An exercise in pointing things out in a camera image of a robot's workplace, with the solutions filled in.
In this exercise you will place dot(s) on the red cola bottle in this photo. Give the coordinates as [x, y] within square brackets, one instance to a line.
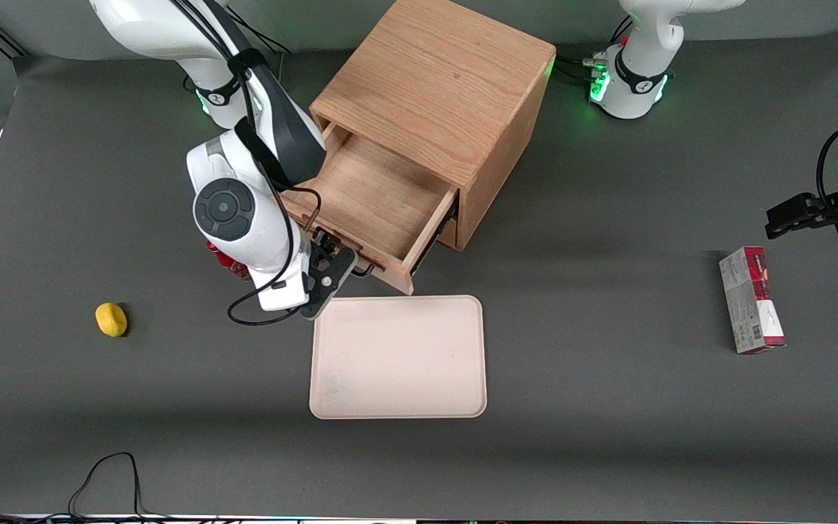
[233, 268]

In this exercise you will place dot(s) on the red plaid cardboard box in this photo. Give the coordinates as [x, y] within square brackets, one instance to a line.
[750, 306]

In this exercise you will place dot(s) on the wooden drawer cabinet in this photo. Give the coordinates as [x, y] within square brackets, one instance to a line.
[448, 87]

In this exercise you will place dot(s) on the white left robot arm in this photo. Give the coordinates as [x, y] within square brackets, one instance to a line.
[637, 80]

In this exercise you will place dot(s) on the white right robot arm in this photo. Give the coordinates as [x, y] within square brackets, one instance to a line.
[266, 233]

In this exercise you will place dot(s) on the beige plastic tray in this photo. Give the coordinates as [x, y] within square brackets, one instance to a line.
[397, 356]

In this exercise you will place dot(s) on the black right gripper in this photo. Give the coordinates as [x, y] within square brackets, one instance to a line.
[322, 241]

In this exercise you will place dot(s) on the yellow lemon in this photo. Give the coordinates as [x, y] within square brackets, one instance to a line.
[111, 319]

